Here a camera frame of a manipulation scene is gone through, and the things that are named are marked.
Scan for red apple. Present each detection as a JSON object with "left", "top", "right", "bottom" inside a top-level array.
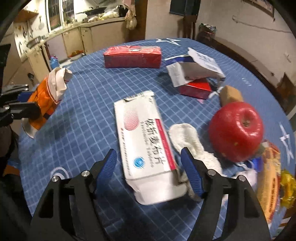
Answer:
[{"left": 209, "top": 101, "right": 264, "bottom": 163}]

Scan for framed wall picture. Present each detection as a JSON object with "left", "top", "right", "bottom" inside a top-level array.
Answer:
[{"left": 243, "top": 0, "right": 275, "bottom": 16}]

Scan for large red box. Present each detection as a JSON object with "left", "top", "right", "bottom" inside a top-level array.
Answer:
[{"left": 103, "top": 46, "right": 162, "bottom": 69}]

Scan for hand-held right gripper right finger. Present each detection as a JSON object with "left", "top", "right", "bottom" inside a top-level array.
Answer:
[{"left": 181, "top": 147, "right": 271, "bottom": 241}]

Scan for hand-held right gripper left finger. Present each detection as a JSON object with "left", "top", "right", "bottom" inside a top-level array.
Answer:
[{"left": 29, "top": 149, "right": 117, "bottom": 241}]

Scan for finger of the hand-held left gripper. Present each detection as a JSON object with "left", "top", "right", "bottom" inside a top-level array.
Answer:
[
  {"left": 8, "top": 101, "right": 41, "bottom": 121},
  {"left": 0, "top": 84, "right": 34, "bottom": 103}
]

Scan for person's dark clothing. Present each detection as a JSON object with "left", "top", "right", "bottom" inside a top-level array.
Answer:
[{"left": 0, "top": 127, "right": 31, "bottom": 241}]

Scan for tan sponge block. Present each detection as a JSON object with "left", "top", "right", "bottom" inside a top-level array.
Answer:
[{"left": 218, "top": 85, "right": 244, "bottom": 107}]

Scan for bowl with red food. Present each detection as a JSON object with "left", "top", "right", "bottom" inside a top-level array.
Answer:
[{"left": 69, "top": 50, "right": 85, "bottom": 61}]

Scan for kitchen counter cabinets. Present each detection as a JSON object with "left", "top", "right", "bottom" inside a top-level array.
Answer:
[{"left": 14, "top": 17, "right": 130, "bottom": 77}]

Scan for yellow foil wrapper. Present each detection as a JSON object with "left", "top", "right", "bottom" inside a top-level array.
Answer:
[{"left": 279, "top": 169, "right": 296, "bottom": 209}]

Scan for bag of goods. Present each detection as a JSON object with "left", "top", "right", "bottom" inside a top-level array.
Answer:
[{"left": 198, "top": 23, "right": 218, "bottom": 42}]

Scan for white fluffy sock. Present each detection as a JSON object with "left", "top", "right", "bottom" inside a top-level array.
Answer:
[{"left": 168, "top": 123, "right": 223, "bottom": 201}]

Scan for blue white crumpled wrapper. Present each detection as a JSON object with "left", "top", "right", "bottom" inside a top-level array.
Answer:
[{"left": 233, "top": 159, "right": 264, "bottom": 193}]

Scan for hanging plastic bags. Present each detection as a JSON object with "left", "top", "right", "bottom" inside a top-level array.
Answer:
[{"left": 122, "top": 0, "right": 137, "bottom": 30}]

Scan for black wok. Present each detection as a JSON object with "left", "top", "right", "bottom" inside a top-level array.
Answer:
[{"left": 76, "top": 6, "right": 107, "bottom": 16}]

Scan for torn white blue carton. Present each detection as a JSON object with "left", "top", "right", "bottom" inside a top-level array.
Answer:
[{"left": 165, "top": 47, "right": 226, "bottom": 88}]

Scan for orange biscuit packet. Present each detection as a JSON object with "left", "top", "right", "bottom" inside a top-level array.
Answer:
[{"left": 255, "top": 141, "right": 281, "bottom": 224}]

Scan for wall cable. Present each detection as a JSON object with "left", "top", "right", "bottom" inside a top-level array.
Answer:
[{"left": 232, "top": 15, "right": 294, "bottom": 34}]

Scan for white medicine box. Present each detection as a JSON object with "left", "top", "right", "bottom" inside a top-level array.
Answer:
[{"left": 114, "top": 90, "right": 187, "bottom": 205}]

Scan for small red box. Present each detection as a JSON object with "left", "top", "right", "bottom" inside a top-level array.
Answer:
[{"left": 179, "top": 78, "right": 213, "bottom": 100}]

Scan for kitchen window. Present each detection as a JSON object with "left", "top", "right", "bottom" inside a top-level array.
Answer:
[{"left": 45, "top": 0, "right": 77, "bottom": 30}]

